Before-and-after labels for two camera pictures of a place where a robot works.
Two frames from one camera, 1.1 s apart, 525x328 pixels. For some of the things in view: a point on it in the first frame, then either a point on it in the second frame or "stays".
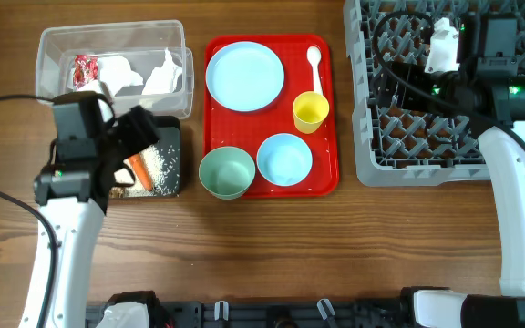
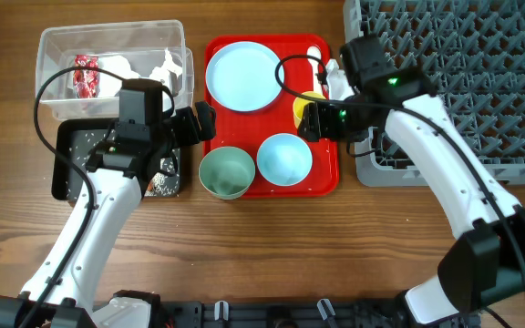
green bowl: x=226 y=172 stays
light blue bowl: x=284 y=159 stays
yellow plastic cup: x=310 y=108 stays
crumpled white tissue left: x=115 y=72 stays
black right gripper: x=393 y=85 → x=315 y=120
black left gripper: x=141 y=128 → x=192 y=131
